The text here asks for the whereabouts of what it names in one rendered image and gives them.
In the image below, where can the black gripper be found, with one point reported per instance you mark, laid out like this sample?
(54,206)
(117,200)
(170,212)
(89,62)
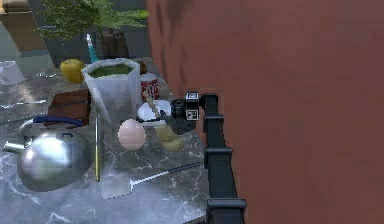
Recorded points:
(178,108)

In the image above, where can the pink egg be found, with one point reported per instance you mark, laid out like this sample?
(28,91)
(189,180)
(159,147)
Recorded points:
(131,135)

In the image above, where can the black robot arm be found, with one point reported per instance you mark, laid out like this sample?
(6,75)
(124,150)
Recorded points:
(218,166)

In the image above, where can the clear glass cup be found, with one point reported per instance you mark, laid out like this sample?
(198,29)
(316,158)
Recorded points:
(10,73)

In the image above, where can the white bowl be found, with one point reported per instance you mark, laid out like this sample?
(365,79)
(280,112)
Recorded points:
(146,111)

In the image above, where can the green house plant brown pot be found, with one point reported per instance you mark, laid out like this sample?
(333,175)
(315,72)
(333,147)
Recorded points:
(100,16)

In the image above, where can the red jar with white label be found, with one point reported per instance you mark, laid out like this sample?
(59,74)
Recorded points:
(149,86)

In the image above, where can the brown book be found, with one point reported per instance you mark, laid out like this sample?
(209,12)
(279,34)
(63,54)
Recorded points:
(70,105)

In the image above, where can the silver fork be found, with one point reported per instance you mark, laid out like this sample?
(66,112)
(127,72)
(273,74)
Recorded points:
(23,104)

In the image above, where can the brown wooden spoon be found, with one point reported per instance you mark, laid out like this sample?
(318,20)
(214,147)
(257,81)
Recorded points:
(152,105)

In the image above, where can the white pot with green filling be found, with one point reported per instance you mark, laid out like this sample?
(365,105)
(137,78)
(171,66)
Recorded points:
(115,90)

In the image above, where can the teal bottle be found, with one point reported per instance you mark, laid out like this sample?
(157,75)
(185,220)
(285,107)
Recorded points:
(91,51)

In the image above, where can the yellow pencil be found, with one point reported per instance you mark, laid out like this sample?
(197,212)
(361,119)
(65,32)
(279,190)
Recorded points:
(97,153)

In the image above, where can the yellow apple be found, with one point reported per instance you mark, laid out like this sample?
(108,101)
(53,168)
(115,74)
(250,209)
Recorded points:
(71,70)

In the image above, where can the brown wooden cabinet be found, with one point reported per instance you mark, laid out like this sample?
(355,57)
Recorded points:
(21,26)

